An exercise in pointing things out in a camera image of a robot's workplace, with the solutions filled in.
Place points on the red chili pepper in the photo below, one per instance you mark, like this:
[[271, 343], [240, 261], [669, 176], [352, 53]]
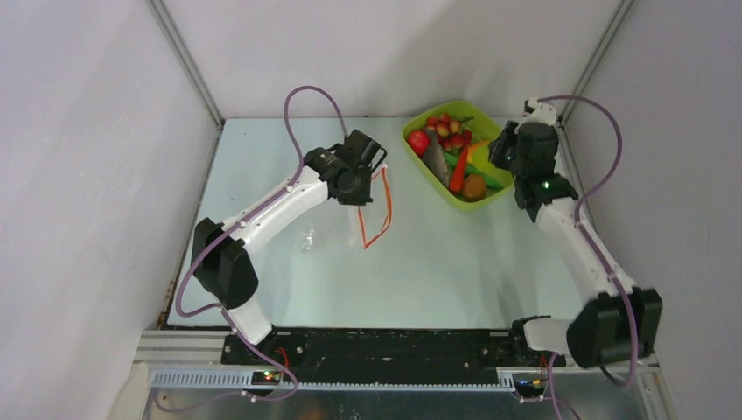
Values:
[[459, 171]]

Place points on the orange yellow mango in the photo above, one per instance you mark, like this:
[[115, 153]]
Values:
[[478, 151]]

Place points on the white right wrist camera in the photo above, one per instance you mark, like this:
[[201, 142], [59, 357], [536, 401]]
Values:
[[536, 111]]

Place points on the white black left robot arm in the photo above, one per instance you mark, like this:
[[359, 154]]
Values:
[[221, 251]]

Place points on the green plastic bin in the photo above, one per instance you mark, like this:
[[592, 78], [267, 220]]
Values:
[[483, 128]]

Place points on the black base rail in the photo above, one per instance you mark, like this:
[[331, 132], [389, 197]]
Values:
[[381, 354]]

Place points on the grey cable duct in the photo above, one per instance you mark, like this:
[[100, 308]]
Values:
[[251, 379]]

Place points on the red apple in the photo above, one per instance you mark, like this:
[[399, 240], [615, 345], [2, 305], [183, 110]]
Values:
[[419, 141]]

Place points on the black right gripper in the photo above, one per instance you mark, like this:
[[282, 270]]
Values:
[[502, 148]]

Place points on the red cherry bunch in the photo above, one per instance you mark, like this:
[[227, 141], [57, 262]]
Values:
[[452, 134]]

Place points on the dark grey fish toy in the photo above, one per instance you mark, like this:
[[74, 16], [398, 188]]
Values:
[[434, 159]]

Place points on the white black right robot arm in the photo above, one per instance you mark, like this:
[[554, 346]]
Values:
[[619, 320]]

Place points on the green cucumber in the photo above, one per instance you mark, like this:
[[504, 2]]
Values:
[[491, 181]]

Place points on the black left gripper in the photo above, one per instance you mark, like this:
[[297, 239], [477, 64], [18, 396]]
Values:
[[364, 196]]

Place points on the clear zip bag orange zipper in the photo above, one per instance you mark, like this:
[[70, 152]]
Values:
[[333, 226]]

